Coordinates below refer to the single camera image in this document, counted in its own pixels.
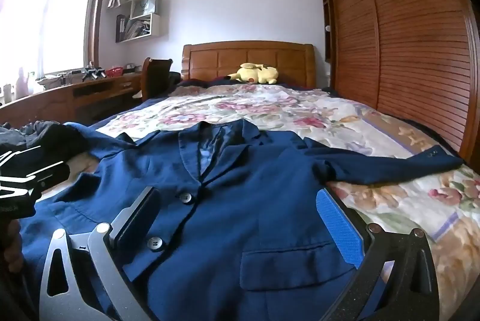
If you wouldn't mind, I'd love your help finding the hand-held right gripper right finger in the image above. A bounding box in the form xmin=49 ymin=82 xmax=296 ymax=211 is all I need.
xmin=316 ymin=188 xmax=440 ymax=321

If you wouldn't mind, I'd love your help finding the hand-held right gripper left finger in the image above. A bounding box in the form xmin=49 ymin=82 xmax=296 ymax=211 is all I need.
xmin=37 ymin=186 xmax=162 ymax=321

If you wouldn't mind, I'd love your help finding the navy blue suit jacket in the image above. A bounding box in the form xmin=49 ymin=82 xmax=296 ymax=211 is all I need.
xmin=19 ymin=120 xmax=464 ymax=321

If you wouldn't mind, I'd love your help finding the black clothes pile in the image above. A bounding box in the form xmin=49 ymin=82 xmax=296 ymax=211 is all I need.
xmin=0 ymin=120 xmax=89 ymax=165

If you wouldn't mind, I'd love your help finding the person's left hand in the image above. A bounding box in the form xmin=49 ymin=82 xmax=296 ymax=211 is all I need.
xmin=0 ymin=220 xmax=22 ymax=275

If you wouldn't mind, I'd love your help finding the wooden desk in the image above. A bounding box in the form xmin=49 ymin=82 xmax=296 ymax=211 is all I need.
xmin=0 ymin=71 xmax=146 ymax=129

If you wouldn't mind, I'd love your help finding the pink bottle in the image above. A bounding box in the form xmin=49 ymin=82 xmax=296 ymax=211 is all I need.
xmin=15 ymin=67 xmax=29 ymax=97

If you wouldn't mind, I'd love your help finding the navy bed sheet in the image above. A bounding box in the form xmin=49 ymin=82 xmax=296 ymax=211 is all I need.
xmin=89 ymin=96 xmax=179 ymax=127

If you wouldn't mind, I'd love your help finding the black gadget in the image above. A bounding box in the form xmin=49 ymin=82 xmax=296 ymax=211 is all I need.
xmin=81 ymin=62 xmax=105 ymax=82

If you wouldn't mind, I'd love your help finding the wooden chair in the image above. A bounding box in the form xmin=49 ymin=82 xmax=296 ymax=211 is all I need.
xmin=140 ymin=58 xmax=174 ymax=100

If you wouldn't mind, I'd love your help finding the floral blanket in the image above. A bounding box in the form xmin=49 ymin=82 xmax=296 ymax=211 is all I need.
xmin=71 ymin=84 xmax=480 ymax=307

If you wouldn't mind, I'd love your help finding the window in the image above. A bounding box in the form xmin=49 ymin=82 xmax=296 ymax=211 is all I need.
xmin=0 ymin=0 xmax=113 ymax=97

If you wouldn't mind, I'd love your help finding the wooden bed headboard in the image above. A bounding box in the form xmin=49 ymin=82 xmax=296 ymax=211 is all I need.
xmin=181 ymin=41 xmax=316 ymax=89

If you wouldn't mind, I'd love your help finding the yellow plush toy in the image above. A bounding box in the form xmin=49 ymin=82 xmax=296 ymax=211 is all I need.
xmin=225 ymin=62 xmax=279 ymax=85

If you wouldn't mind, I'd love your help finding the wooden slatted wardrobe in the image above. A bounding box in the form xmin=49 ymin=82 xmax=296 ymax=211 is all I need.
xmin=317 ymin=0 xmax=480 ymax=172

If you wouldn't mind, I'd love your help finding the white wall shelf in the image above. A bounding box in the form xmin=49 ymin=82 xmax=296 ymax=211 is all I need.
xmin=115 ymin=0 xmax=166 ymax=43

